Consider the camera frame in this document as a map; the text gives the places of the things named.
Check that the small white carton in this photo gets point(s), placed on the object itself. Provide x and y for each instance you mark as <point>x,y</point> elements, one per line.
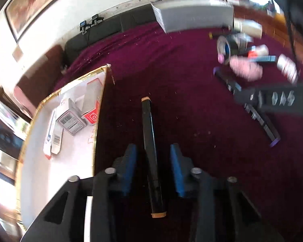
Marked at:
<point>252,29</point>

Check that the large grey shoe box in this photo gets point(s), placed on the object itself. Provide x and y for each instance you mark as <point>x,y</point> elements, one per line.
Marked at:
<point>197,17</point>

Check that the black tape roll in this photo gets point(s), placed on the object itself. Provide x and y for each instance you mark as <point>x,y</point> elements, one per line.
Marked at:
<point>219,48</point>

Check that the large white pill bottle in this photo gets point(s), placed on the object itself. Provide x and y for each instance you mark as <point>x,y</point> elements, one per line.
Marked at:
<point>287,68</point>

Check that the gold rimmed white tray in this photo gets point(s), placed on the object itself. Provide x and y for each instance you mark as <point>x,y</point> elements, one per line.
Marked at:
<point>32,181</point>

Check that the white cube barcode box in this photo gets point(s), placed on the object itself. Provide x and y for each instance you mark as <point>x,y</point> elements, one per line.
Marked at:
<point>70,121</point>

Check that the brown armchair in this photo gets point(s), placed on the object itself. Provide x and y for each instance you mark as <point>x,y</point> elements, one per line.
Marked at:
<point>40,73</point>

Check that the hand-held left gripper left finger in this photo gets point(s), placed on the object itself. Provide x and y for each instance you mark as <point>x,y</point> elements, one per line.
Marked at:
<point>130,169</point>

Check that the black sofa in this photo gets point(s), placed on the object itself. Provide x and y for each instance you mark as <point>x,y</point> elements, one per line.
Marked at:
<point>103,35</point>

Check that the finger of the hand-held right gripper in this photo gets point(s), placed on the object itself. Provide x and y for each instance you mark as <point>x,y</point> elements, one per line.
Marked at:
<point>252,97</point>

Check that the pink fluffy cloth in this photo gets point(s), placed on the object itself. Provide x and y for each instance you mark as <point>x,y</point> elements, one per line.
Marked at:
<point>245,68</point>

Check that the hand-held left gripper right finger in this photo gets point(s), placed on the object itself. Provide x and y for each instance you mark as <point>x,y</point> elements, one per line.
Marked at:
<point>178,169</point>

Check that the black marker purple ends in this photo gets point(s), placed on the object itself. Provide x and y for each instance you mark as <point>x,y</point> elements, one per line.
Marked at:
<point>265,126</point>

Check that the red and white carton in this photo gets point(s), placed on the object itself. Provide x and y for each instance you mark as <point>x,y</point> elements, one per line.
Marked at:
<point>91,93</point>

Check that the small wall plaque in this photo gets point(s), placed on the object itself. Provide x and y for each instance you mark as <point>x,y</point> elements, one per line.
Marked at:
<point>17,53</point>

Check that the black marker orange ends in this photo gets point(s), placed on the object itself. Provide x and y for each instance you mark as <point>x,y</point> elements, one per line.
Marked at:
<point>149,136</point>

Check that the black device on clamp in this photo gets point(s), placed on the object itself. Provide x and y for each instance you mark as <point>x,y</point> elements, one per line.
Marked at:
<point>84,26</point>
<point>97,20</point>

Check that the long white ointment box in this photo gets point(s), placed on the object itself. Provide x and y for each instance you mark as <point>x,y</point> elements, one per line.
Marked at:
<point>49,141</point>

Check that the framed wall picture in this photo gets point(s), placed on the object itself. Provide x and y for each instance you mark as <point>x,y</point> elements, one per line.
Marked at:
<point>40,2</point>

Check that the white bottle orange cap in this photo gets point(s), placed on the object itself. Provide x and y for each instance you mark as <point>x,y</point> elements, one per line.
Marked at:
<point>261,50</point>

